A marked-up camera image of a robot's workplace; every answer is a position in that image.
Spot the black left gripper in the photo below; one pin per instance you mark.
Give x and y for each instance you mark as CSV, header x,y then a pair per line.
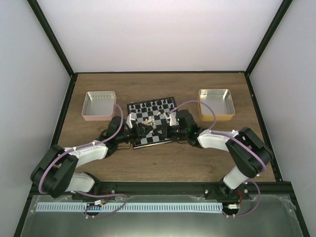
x,y
140,132

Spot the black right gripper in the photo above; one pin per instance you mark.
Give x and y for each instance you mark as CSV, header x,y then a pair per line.
x,y
166,134

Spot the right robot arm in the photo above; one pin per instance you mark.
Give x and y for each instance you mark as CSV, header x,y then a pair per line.
x,y
250,154

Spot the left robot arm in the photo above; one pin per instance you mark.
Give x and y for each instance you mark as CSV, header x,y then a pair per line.
x,y
55,174

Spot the pile of white chess pieces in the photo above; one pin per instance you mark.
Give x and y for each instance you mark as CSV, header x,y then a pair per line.
x,y
149,121

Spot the row of black chess pieces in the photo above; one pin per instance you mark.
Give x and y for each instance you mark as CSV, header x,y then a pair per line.
x,y
163,105

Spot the black and silver chessboard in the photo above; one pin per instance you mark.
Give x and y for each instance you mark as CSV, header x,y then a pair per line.
x,y
159,120

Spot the pink metal tin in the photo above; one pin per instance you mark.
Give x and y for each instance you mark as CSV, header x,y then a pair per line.
x,y
99,106

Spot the yellow metal tin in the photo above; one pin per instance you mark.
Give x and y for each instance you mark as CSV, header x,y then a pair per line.
x,y
220,101

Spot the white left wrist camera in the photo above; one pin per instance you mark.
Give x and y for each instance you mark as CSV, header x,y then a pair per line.
x,y
131,120

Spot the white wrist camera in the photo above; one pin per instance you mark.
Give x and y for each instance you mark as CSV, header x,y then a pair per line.
x,y
171,117
131,120

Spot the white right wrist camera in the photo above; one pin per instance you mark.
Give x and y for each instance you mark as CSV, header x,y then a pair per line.
x,y
171,117

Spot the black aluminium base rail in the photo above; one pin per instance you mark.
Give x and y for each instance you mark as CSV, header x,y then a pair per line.
x,y
210,190

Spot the light blue slotted cable duct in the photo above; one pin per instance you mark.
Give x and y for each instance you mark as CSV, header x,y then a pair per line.
x,y
199,207

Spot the black frame post left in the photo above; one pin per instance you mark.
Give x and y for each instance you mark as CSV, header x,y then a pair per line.
x,y
39,14

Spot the black frame post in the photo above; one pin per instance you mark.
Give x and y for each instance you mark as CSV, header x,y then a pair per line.
x,y
39,14
277,19

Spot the black frame post right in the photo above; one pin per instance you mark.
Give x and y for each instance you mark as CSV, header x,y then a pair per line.
x,y
277,19

